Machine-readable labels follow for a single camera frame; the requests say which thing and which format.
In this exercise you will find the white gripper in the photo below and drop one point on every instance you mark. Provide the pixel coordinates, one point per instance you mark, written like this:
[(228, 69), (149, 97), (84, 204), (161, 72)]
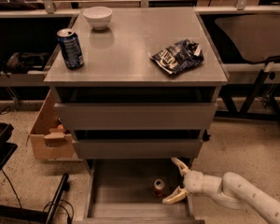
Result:
[(194, 181)]

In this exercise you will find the red coke can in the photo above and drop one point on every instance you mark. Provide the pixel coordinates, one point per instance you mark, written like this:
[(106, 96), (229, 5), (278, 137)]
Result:
[(158, 187)]

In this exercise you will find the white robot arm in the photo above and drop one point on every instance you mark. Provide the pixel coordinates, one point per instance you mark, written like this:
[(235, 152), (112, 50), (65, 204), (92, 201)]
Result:
[(230, 190)]

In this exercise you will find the open grey bottom drawer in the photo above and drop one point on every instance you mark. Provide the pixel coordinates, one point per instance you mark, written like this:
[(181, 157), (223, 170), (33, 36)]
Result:
[(120, 192)]

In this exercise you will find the grey middle drawer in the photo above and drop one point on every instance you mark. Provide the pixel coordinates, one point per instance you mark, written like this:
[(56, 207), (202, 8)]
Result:
[(137, 148)]

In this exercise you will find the grey drawer cabinet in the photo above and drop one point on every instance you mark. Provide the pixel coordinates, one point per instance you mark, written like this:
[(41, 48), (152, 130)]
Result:
[(117, 68)]

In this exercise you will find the grey top drawer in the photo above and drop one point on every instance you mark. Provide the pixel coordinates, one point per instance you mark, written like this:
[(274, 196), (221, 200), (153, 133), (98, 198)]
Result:
[(136, 116)]

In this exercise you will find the blue soda can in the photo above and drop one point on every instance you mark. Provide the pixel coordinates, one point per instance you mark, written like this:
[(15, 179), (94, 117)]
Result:
[(70, 48)]

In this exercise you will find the blue crumpled chip bag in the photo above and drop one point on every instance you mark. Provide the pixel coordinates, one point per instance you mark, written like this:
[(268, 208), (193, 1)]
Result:
[(182, 55)]

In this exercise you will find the cardboard box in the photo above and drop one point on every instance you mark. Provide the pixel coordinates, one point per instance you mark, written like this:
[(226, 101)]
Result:
[(48, 137)]

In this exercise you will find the black office chair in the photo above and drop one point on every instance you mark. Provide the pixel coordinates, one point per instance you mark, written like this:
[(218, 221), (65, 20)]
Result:
[(249, 47)]

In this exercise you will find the white ceramic bowl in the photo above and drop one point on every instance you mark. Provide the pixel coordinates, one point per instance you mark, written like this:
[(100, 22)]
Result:
[(98, 17)]

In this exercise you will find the black chair base leg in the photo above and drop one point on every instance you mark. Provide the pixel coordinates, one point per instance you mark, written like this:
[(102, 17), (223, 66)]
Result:
[(43, 217)]

